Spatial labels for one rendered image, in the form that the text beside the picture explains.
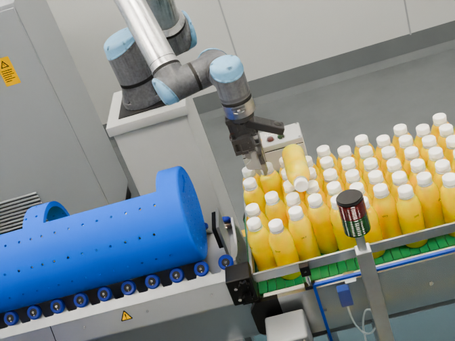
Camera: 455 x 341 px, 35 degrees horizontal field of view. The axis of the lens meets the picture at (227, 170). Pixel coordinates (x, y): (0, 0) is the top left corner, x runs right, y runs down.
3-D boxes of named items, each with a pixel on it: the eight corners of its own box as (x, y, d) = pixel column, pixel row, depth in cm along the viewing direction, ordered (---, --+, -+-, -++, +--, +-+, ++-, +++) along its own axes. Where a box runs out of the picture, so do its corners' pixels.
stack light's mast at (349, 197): (347, 243, 179) (333, 192, 171) (372, 237, 179) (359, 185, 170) (352, 260, 174) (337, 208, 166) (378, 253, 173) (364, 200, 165)
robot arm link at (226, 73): (232, 49, 208) (244, 59, 199) (244, 86, 214) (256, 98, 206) (202, 62, 206) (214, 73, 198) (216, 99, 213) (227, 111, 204)
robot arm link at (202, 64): (184, 57, 217) (196, 69, 207) (219, 40, 218) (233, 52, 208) (196, 83, 222) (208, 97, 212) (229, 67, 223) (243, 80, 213)
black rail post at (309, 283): (304, 285, 202) (297, 263, 198) (315, 282, 201) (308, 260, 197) (305, 290, 200) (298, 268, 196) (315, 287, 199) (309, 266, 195)
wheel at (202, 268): (192, 263, 213) (190, 263, 211) (206, 258, 212) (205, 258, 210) (197, 278, 212) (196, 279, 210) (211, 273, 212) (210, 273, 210)
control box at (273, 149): (248, 163, 245) (239, 137, 239) (305, 147, 242) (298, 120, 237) (249, 178, 236) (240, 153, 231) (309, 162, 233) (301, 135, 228)
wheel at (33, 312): (26, 306, 219) (24, 307, 217) (40, 302, 219) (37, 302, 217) (30, 321, 219) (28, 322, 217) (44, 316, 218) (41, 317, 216)
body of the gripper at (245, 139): (235, 145, 221) (224, 111, 215) (263, 138, 220) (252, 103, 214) (237, 158, 215) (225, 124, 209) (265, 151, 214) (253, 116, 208)
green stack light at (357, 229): (342, 224, 176) (337, 209, 174) (367, 218, 176) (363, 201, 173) (347, 241, 171) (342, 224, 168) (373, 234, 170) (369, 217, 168)
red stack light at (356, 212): (337, 208, 174) (334, 195, 172) (363, 201, 173) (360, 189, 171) (342, 224, 168) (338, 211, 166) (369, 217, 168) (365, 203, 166)
